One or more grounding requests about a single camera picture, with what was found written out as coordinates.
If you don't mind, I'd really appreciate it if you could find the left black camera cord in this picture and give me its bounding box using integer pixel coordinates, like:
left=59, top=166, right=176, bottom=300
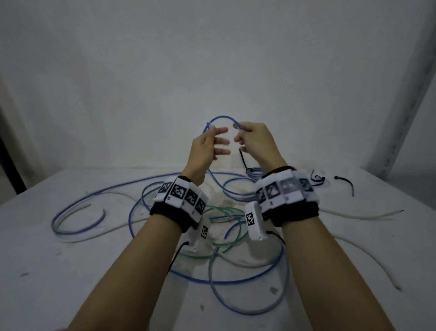
left=168, top=241, right=190, bottom=273

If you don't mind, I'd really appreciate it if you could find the left black marker wristband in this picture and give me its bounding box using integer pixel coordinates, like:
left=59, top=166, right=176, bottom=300
left=149, top=176, right=210, bottom=234

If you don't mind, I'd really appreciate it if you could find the black marker wristband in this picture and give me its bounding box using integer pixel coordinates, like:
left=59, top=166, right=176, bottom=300
left=254, top=166, right=321, bottom=227
left=149, top=176, right=210, bottom=234

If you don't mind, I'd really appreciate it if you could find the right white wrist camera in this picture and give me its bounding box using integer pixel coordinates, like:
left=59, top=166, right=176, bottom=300
left=245, top=201, right=270, bottom=241

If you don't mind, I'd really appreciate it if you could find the green tube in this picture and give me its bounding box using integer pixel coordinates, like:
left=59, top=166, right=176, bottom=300
left=177, top=206, right=249, bottom=258

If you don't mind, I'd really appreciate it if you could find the person's right hand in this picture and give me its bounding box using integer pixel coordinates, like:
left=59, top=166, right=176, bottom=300
left=233, top=121, right=287, bottom=171

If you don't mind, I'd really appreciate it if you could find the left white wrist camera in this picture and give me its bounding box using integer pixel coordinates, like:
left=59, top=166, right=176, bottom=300
left=183, top=223, right=212, bottom=255

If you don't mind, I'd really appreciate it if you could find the person's left hand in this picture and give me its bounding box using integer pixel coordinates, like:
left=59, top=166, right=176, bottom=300
left=181, top=125, right=231, bottom=187

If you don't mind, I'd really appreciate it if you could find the right black marker wristband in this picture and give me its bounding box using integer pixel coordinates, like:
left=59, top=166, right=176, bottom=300
left=254, top=166, right=321, bottom=227

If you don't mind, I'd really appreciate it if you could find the person's left forearm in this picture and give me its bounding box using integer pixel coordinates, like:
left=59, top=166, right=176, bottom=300
left=66, top=215, right=183, bottom=331

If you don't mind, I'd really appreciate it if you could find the right black camera cord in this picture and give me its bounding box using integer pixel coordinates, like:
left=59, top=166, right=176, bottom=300
left=265, top=231, right=287, bottom=246

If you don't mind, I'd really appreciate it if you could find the person's right forearm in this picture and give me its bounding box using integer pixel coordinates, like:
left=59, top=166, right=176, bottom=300
left=281, top=215, right=396, bottom=331

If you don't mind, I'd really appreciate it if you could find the black metal frame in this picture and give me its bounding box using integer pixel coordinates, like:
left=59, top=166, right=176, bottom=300
left=0, top=136, right=27, bottom=196

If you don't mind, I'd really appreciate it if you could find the white tube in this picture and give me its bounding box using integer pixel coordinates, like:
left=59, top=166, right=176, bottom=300
left=51, top=204, right=92, bottom=236
left=64, top=192, right=402, bottom=291

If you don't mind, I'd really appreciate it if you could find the white perforated shelf upright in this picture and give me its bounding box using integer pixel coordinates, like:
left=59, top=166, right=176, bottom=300
left=361, top=0, right=436, bottom=171

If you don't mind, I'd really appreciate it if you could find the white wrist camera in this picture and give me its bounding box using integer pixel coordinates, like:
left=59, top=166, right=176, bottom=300
left=183, top=223, right=212, bottom=255
left=245, top=201, right=270, bottom=241

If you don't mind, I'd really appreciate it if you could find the long black cable tie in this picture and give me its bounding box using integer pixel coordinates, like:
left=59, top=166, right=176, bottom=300
left=334, top=175, right=355, bottom=198

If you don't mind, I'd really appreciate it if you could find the black camera cord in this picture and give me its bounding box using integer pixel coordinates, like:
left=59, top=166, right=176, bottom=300
left=265, top=231, right=287, bottom=246
left=168, top=241, right=190, bottom=273

